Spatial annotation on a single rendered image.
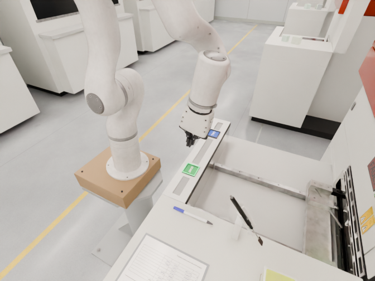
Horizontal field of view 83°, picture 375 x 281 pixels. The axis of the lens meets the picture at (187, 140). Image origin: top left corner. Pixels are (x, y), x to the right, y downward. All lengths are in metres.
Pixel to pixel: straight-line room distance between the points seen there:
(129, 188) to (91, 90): 0.42
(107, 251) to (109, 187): 0.93
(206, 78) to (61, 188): 1.97
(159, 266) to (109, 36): 0.66
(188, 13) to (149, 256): 0.64
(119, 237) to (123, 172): 0.94
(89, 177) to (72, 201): 1.18
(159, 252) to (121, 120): 0.47
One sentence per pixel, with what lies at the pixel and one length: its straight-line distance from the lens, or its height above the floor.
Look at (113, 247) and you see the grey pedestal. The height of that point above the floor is 0.01.
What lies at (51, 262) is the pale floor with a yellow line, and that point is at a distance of 1.95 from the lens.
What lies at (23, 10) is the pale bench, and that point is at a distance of 3.54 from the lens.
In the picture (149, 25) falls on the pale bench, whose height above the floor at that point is 0.61.
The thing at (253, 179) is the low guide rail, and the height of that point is 0.84.
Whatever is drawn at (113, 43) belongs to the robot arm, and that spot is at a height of 1.42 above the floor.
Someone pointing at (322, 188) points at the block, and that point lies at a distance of 1.03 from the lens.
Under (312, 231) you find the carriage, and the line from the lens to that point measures 0.92.
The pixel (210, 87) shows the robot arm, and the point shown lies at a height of 1.35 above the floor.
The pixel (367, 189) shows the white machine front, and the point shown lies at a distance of 0.90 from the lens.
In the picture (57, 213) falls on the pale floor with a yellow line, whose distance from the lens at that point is 2.16.
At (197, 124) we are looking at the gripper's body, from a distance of 0.67.
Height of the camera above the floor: 1.61
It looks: 40 degrees down
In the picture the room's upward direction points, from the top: straight up
